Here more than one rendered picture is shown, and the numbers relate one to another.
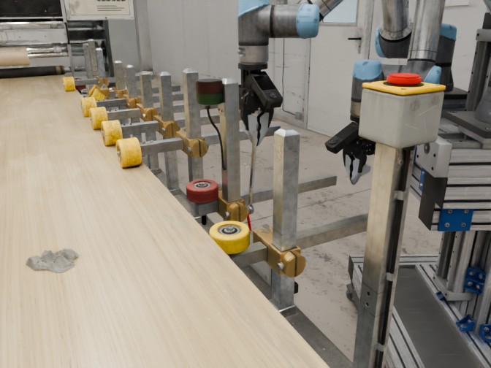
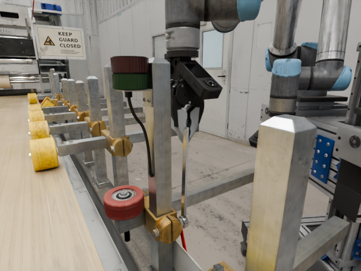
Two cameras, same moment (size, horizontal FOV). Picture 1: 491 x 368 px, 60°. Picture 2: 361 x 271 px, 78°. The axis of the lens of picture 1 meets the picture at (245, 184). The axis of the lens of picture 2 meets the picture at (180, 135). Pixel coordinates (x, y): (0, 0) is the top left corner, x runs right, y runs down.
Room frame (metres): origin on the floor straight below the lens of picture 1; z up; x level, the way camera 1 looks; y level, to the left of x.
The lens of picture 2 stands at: (0.58, 0.04, 1.15)
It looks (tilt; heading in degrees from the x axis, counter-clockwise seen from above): 16 degrees down; 354
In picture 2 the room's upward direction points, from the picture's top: straight up
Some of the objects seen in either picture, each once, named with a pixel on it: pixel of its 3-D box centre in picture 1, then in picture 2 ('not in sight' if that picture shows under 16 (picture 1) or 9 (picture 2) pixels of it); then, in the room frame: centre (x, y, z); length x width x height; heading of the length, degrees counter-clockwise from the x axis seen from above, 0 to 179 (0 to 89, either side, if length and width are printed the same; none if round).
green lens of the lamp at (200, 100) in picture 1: (209, 97); (131, 81); (0.96, 0.08, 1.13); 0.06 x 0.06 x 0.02
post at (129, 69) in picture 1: (135, 120); (76, 122); (1.88, 0.49, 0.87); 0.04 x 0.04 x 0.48; 27
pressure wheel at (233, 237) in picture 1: (230, 252); not in sight; (0.75, 0.03, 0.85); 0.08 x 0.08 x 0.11
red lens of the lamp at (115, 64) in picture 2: (209, 85); (130, 65); (0.96, 0.08, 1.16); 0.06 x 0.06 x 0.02
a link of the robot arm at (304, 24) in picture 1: (295, 21); (230, 2); (1.10, -0.13, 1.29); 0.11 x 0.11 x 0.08; 78
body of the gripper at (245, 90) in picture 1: (252, 87); (180, 79); (1.11, -0.02, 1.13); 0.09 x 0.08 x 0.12; 27
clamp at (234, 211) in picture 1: (226, 204); (154, 215); (1.00, 0.05, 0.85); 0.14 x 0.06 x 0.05; 27
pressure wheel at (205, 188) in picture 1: (203, 204); (125, 216); (0.99, 0.11, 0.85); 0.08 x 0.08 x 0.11
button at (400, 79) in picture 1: (403, 82); not in sight; (0.53, -0.19, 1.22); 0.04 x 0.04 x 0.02
